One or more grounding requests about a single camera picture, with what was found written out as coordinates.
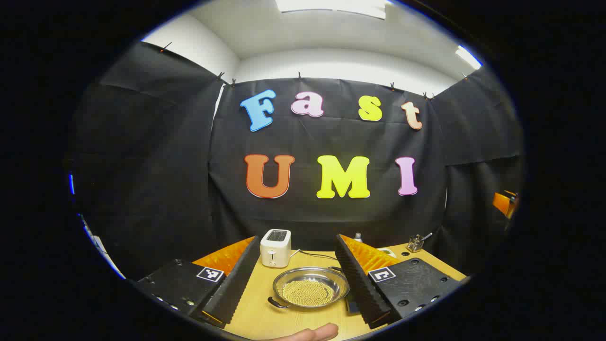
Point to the ceiling light panel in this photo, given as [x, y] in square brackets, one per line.
[468, 57]

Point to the white toaster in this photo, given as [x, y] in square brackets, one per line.
[275, 247]

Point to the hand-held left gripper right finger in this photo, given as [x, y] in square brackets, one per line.
[360, 284]

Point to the black backdrop cloth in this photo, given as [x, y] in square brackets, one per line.
[156, 166]

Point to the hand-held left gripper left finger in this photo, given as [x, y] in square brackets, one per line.
[236, 279]

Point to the black induction cooktop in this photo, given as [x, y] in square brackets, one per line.
[353, 305]

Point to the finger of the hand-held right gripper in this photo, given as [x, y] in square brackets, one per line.
[503, 204]

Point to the white compartment dish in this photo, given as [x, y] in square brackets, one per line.
[386, 251]

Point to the stainless steel pot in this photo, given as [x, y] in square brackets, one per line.
[310, 274]

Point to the pile of soybeans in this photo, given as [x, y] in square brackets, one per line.
[307, 292]

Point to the metal mesh utensil holder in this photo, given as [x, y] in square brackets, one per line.
[415, 244]

